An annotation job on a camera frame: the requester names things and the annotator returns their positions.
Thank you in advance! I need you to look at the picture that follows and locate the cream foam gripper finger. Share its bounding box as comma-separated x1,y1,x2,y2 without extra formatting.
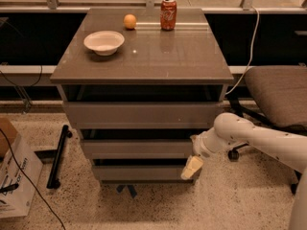
181,156,203,180

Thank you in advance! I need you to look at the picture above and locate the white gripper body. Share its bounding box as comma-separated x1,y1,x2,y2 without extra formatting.
191,127,224,158

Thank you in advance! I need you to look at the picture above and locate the grey drawer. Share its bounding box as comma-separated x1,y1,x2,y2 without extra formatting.
92,166,183,181
81,140,194,159
63,102,223,129

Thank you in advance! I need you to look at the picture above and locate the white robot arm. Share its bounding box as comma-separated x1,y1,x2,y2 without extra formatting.
181,113,307,230

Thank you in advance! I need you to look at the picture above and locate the grey drawer cabinet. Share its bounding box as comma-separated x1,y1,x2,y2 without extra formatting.
51,9,233,184

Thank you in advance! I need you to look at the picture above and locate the blue tape mark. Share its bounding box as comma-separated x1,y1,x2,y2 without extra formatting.
116,185,137,198

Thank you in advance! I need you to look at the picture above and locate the grey office chair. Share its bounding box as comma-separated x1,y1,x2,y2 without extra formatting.
226,64,307,196

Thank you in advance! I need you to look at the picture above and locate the black metal bar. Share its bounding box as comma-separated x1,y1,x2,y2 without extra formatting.
47,125,72,189

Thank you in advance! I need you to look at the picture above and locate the red soda can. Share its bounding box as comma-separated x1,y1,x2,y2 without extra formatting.
160,0,177,31

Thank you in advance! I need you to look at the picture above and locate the white bowl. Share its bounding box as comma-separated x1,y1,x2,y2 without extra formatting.
83,31,125,56

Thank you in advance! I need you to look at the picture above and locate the orange fruit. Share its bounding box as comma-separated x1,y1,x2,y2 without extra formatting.
124,14,136,30

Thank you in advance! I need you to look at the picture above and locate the white cardboard box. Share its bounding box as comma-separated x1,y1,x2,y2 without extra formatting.
0,118,42,219

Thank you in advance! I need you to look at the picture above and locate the white cable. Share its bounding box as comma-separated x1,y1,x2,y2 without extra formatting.
224,6,260,97

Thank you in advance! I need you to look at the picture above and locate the black floor cable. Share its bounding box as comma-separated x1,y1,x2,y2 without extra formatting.
0,127,67,230

